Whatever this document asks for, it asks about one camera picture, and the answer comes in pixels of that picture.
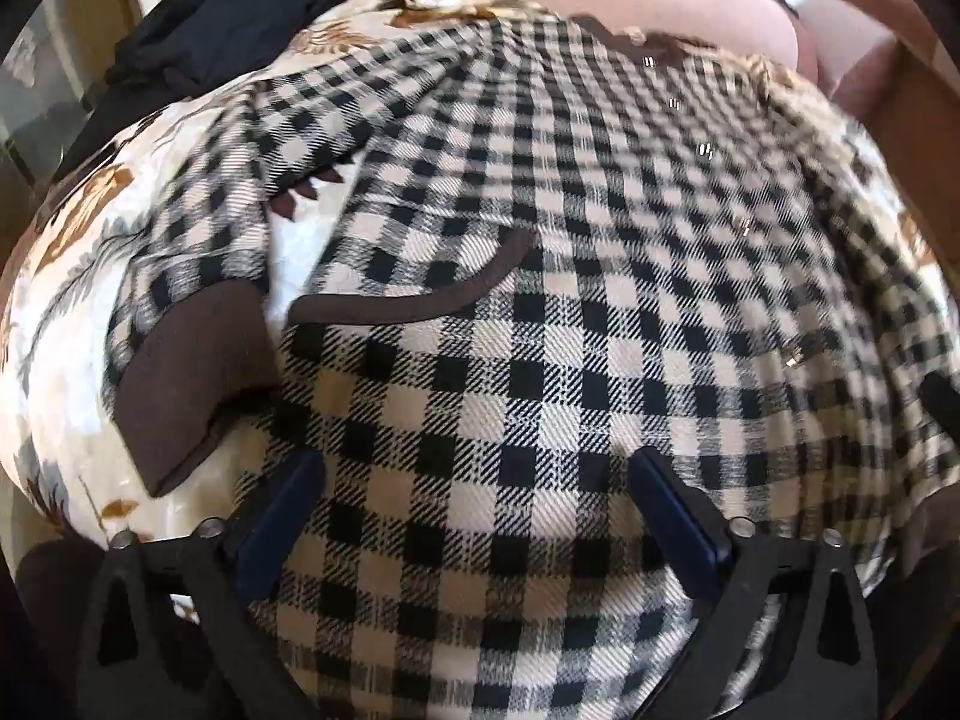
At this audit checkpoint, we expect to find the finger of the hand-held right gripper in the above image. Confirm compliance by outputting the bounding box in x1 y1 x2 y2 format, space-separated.
919 372 960 430

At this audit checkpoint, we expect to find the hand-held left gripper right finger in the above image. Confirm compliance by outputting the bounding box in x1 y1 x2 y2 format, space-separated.
628 446 893 720

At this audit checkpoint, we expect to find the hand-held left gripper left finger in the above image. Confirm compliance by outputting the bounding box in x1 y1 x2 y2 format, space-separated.
75 450 327 720

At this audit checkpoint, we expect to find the black and white checkered coat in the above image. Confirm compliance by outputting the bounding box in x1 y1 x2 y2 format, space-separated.
105 15 960 720

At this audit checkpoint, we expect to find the leaf print fleece blanket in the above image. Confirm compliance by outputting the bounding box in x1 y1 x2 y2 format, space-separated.
0 0 960 616

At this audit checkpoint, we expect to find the brown wooden furniture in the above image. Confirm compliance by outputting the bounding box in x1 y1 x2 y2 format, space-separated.
855 0 960 188

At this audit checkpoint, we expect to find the glass table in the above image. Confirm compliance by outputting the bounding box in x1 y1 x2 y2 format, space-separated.
0 0 128 241

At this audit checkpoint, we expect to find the dark navy garment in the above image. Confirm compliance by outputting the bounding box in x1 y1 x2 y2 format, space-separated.
52 0 421 166

